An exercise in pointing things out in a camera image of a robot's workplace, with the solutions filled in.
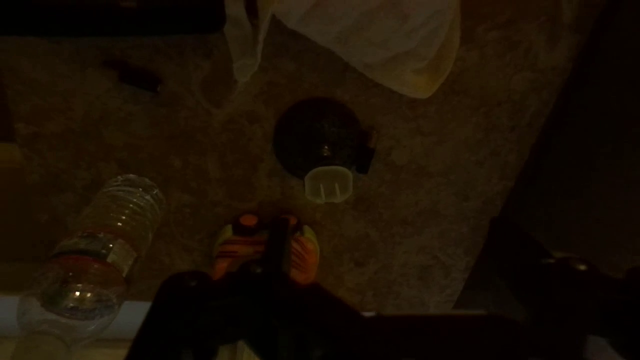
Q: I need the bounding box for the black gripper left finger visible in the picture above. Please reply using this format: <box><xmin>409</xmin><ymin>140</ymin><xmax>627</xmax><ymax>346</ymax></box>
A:
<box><xmin>124</xmin><ymin>263</ymin><xmax>280</xmax><ymax>360</ymax></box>

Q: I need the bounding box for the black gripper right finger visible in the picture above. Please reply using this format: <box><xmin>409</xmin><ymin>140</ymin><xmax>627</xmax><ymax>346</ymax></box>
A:
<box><xmin>276</xmin><ymin>268</ymin><xmax>376</xmax><ymax>360</ymax></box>

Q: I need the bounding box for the dark candle holder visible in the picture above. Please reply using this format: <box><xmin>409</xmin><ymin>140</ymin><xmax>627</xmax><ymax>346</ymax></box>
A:
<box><xmin>270</xmin><ymin>96</ymin><xmax>378</xmax><ymax>205</ymax></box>

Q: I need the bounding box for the orange toy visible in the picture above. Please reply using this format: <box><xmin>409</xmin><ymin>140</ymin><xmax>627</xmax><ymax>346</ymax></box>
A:
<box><xmin>209</xmin><ymin>209</ymin><xmax>324</xmax><ymax>288</ymax></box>

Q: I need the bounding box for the clear plastic bottle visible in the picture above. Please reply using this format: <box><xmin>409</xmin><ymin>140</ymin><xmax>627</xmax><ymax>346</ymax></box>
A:
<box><xmin>14</xmin><ymin>172</ymin><xmax>168</xmax><ymax>348</ymax></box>

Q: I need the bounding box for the white crumpled cloth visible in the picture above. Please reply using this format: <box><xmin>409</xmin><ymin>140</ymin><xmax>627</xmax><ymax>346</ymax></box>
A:
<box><xmin>222</xmin><ymin>0</ymin><xmax>463</xmax><ymax>101</ymax></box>

